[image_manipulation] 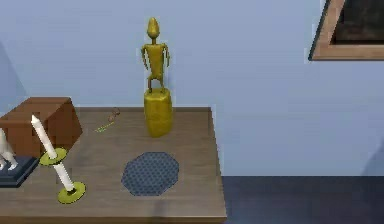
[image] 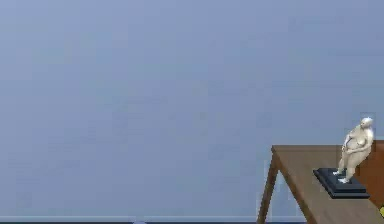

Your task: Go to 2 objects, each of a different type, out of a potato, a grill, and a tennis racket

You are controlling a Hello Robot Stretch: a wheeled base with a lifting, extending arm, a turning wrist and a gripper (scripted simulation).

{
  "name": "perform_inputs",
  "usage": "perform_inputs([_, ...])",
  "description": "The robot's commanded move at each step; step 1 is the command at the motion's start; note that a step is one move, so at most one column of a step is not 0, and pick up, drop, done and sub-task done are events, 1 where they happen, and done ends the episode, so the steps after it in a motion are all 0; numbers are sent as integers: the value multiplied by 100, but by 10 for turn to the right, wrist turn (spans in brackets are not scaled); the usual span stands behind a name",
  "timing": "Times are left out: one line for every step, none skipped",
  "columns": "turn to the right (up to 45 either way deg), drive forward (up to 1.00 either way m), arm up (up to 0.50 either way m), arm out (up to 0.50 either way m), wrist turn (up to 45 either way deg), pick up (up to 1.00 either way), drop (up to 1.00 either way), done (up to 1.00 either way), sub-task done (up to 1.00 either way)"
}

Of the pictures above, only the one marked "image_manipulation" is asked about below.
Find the golden figure statue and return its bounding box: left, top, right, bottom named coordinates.
left=139, top=17, right=174, bottom=139

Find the dark blue octagonal mat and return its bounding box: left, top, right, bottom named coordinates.
left=120, top=151, right=181, bottom=197

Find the brown wooden table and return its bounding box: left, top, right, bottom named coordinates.
left=0, top=106, right=228, bottom=224

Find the brown cardboard box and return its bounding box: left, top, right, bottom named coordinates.
left=0, top=96, right=84, bottom=158

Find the white candle on green holder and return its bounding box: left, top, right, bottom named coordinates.
left=30, top=114, right=87, bottom=205

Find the wooden framed dark picture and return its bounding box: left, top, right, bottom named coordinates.
left=308, top=0, right=384, bottom=62

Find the white statue on dark base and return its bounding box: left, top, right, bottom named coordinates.
left=0, top=128, right=40, bottom=189

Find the small brown key ring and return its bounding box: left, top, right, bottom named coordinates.
left=107, top=107, right=121, bottom=123

